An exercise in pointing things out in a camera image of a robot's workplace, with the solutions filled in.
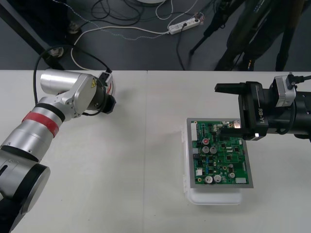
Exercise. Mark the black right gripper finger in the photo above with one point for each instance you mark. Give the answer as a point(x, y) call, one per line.
point(230, 88)
point(232, 132)

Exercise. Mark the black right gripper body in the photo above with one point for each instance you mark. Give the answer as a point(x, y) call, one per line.
point(255, 109)

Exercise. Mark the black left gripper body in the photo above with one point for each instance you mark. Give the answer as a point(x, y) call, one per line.
point(111, 104)

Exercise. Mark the silver-grey left robot arm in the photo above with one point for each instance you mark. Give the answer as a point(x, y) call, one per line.
point(36, 136)

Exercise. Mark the large black tripod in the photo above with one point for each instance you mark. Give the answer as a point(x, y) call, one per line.
point(238, 43)

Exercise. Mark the slim black tripod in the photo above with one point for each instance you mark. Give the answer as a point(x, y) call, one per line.
point(209, 34)

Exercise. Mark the milky plastic box with lid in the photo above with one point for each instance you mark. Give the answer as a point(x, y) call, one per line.
point(213, 196)

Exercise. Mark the round metal foot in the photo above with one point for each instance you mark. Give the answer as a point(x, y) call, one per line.
point(74, 27)
point(56, 52)

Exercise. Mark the white power strip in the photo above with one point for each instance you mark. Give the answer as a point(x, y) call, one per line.
point(183, 25)

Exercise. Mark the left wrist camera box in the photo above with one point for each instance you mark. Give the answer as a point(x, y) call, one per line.
point(104, 77)

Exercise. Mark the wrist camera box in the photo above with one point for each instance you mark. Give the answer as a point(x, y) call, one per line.
point(284, 91)
point(104, 77)

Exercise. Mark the green circuit board grey frame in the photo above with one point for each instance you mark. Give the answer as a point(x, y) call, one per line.
point(218, 160)

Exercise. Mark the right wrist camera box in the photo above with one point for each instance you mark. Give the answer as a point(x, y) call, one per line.
point(284, 91)

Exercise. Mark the black frame beam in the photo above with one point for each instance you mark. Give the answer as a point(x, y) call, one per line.
point(29, 31)

